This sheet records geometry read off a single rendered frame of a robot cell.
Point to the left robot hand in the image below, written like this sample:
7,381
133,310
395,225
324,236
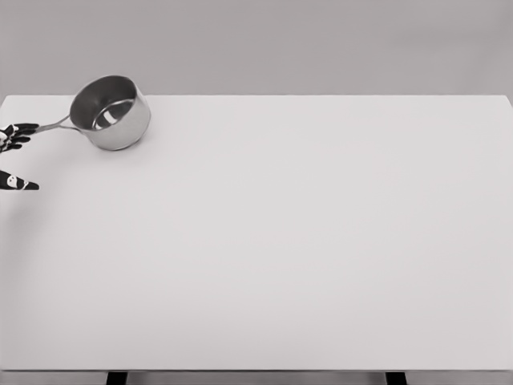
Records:
12,137

